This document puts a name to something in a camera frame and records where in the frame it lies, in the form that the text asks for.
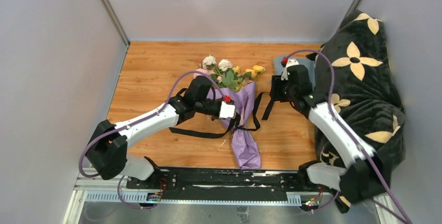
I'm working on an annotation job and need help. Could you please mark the pink fake flower stem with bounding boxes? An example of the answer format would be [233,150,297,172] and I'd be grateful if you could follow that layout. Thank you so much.
[193,68,222,83]

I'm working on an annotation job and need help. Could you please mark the white fake rose stem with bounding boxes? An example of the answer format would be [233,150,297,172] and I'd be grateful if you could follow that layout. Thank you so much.
[200,55,235,88]

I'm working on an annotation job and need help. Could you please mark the black strap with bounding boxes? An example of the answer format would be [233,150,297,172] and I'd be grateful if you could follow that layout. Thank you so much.
[168,91,277,140]

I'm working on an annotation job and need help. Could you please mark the yellow fake flower stem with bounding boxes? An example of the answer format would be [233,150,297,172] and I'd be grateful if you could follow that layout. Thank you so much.
[229,65,266,92]

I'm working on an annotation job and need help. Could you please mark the pink wrapping paper sheet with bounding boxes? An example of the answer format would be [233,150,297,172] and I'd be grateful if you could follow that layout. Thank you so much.
[207,82,262,169]

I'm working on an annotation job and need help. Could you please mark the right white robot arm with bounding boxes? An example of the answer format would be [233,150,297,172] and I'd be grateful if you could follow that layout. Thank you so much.
[271,64,392,204]

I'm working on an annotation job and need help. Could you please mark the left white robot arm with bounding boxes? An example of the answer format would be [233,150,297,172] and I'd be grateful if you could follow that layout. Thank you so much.
[80,76,236,189]

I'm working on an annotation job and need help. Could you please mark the light blue cloth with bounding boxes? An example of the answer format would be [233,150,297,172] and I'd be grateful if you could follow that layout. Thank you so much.
[273,55,316,90]

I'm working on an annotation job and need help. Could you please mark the dark floral blanket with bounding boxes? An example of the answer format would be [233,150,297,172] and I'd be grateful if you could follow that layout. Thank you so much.
[306,9,407,214]

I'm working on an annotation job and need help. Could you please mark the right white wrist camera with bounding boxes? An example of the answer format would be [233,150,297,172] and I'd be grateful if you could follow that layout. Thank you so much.
[281,57,299,81]

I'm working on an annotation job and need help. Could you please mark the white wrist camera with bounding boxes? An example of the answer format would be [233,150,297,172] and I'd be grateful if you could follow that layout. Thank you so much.
[281,57,299,81]
[218,101,236,119]

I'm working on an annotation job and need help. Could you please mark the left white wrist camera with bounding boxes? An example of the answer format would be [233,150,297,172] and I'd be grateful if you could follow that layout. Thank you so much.
[218,101,236,119]

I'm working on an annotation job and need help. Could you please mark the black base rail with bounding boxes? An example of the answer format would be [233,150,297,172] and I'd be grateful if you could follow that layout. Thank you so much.
[126,166,332,206]

